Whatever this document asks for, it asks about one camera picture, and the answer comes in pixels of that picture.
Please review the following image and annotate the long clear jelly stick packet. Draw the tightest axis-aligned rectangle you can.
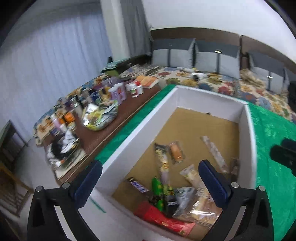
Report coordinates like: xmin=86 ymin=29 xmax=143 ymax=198
xmin=201 ymin=136 xmax=230 ymax=174

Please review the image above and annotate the small brown snack packet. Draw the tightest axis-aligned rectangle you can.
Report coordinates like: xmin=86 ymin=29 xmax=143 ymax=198
xmin=230 ymin=159 xmax=240 ymax=182

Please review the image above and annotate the long candy snack packet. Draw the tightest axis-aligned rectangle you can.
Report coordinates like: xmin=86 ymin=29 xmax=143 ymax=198
xmin=154 ymin=143 xmax=179 ymax=217

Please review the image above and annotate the clear bag of snacks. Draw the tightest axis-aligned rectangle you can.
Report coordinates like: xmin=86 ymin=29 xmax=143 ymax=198
xmin=81 ymin=100 xmax=119 ymax=131

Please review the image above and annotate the floral bed sheet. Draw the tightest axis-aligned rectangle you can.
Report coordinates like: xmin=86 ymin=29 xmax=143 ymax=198
xmin=33 ymin=64 xmax=296 ymax=147

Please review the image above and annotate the clear bread packet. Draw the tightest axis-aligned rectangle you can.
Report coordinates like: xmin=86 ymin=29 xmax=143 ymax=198
xmin=180 ymin=164 xmax=205 ymax=189

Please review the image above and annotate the brown wooden side table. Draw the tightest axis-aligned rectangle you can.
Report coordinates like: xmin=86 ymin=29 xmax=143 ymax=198
xmin=55 ymin=84 xmax=161 ymax=185

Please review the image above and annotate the red snack packet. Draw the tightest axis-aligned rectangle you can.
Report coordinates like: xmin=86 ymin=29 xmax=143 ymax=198
xmin=133 ymin=202 xmax=195 ymax=237

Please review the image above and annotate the black chocolate bar packet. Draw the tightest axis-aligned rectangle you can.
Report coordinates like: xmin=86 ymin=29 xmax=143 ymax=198
xmin=127 ymin=177 xmax=149 ymax=193

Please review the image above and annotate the green snack packet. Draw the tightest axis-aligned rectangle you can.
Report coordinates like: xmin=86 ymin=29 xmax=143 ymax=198
xmin=152 ymin=177 xmax=164 ymax=212

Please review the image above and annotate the packaged sausage bun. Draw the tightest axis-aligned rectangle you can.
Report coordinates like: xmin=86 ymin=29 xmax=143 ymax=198
xmin=169 ymin=142 xmax=185 ymax=164

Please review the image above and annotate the white cardboard box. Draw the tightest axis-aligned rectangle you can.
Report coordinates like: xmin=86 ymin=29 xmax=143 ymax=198
xmin=81 ymin=85 xmax=257 ymax=240

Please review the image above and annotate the grey cushion far left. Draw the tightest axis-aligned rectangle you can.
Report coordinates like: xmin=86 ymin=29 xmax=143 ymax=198
xmin=152 ymin=38 xmax=196 ymax=68

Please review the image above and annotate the orange book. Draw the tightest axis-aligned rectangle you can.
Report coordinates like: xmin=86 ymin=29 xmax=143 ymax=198
xmin=135 ymin=75 xmax=159 ymax=89

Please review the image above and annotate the white medicine bottle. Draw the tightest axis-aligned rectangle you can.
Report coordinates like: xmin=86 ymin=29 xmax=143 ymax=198
xmin=129 ymin=83 xmax=138 ymax=98

